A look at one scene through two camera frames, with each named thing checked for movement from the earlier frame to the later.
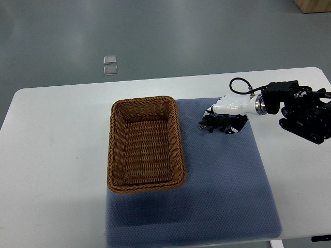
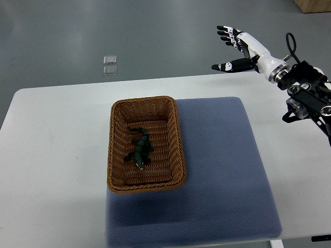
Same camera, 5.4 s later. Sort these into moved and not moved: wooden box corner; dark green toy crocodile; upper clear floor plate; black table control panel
Moved: dark green toy crocodile
Not moved: wooden box corner; upper clear floor plate; black table control panel
